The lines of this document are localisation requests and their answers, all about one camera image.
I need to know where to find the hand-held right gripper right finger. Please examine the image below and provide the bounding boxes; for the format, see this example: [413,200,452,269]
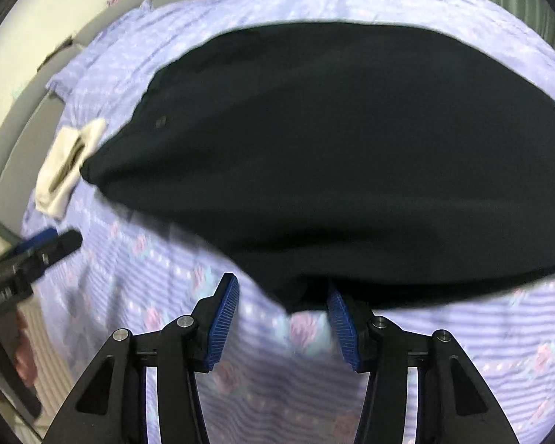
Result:
[326,287,521,444]

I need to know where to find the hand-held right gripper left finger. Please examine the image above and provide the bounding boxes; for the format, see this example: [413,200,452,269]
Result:
[41,273,241,444]

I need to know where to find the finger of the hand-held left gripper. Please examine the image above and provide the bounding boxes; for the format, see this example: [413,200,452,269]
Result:
[7,228,84,283]

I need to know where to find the black pants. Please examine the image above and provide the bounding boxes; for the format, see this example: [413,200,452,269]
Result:
[81,21,555,313]

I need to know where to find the bed with purple sheet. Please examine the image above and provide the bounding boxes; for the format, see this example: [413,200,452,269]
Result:
[21,0,555,444]

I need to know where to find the cream folded cloth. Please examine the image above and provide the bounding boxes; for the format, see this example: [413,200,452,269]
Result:
[34,118,107,218]

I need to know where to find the grey padded headboard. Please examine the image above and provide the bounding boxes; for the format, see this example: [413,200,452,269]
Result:
[0,0,206,241]

